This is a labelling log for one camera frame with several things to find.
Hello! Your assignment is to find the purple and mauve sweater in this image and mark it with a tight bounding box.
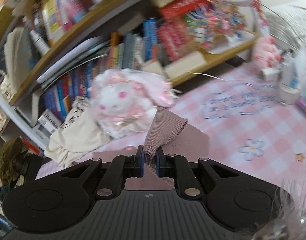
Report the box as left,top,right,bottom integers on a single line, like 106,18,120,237
35,107,210,190

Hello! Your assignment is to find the cream white shirt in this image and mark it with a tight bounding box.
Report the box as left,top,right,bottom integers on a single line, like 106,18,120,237
44,96,110,168

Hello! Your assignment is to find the white pink plush bunny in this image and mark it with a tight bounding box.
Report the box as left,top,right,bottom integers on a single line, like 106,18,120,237
90,69,178,139

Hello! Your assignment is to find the white boxed book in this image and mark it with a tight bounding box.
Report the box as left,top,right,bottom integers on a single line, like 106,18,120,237
38,109,61,133

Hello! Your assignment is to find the pink checkered table mat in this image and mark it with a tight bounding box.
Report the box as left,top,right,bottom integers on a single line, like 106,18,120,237
35,62,306,201

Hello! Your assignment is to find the white keyboard on shelf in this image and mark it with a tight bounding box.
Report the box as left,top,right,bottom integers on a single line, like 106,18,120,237
36,36,108,84

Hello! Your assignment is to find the row of colourful books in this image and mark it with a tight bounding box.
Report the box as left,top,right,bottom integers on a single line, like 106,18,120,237
41,0,219,123

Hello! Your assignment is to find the small pink pig toy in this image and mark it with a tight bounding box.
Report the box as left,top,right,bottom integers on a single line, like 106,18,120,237
252,36,281,69

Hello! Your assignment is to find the wooden white bookshelf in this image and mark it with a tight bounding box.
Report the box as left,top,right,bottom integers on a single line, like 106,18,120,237
0,0,260,145

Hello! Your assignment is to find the colourful beaded flower ornament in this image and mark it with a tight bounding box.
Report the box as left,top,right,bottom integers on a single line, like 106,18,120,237
184,0,246,50

